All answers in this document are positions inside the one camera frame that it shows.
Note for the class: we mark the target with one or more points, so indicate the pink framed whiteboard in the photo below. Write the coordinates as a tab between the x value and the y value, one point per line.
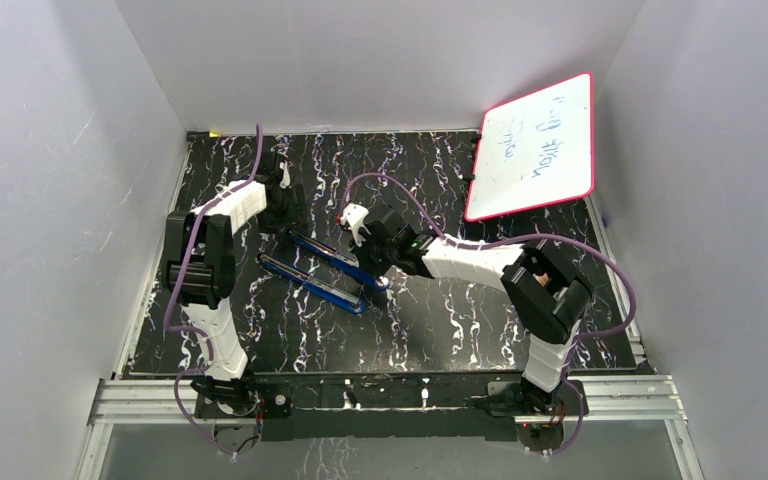
535	151

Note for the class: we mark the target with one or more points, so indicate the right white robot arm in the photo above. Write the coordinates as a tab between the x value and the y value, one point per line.
548	293

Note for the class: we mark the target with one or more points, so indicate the blue stapler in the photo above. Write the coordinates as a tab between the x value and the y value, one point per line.
338	260
310	283

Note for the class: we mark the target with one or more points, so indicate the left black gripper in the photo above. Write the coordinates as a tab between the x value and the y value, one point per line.
297	215

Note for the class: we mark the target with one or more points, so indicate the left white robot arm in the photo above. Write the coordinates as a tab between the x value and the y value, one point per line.
198	262

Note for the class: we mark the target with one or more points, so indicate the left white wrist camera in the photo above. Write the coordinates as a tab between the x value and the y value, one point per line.
285	180

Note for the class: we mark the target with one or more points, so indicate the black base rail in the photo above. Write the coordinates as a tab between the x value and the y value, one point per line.
496	406

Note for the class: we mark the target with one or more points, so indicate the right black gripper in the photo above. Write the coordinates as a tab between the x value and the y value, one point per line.
361	254

